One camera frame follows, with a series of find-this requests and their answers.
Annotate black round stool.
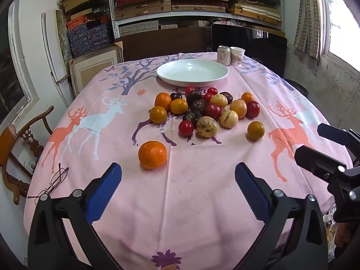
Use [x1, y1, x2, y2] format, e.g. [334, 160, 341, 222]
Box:
[284, 79, 309, 98]

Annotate large orange mandarin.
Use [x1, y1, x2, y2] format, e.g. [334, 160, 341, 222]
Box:
[138, 141, 167, 169]

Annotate small orange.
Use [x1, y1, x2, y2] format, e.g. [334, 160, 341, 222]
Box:
[241, 92, 254, 104]

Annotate white metal shelf unit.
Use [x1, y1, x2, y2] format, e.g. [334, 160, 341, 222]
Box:
[109, 0, 284, 39]

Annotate white oval plate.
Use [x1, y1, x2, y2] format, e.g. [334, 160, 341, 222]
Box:
[156, 59, 229, 87]

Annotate pink deer print tablecloth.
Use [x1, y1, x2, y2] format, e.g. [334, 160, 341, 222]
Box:
[22, 51, 355, 270]

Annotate red cherry tomato front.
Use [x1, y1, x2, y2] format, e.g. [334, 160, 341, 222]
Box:
[178, 120, 194, 137]

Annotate yellow orange tomato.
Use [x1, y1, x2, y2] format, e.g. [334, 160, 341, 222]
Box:
[247, 121, 265, 141]

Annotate wooden armchair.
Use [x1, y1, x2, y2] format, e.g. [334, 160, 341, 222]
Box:
[1, 106, 54, 205]

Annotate yellow peach fruit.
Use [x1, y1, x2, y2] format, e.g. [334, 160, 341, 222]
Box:
[229, 99, 247, 119]

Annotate window left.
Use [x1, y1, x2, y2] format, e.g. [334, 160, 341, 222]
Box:
[1, 0, 39, 130]

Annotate eyeglasses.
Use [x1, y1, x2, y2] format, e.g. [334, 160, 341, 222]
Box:
[26, 163, 69, 199]

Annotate pink drink can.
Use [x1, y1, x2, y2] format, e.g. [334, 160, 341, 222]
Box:
[217, 46, 231, 66]

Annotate black board behind table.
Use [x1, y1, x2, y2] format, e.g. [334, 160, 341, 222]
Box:
[211, 24, 287, 77]

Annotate checked curtain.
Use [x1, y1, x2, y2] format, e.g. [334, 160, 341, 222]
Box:
[294, 0, 323, 61]

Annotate white paper cup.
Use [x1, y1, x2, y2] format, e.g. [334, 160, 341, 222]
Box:
[230, 46, 245, 66]

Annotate dark passion fruit top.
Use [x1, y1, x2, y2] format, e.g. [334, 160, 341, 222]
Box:
[186, 90, 203, 106]

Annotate framed picture leaning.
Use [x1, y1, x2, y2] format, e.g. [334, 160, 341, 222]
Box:
[69, 41, 123, 96]

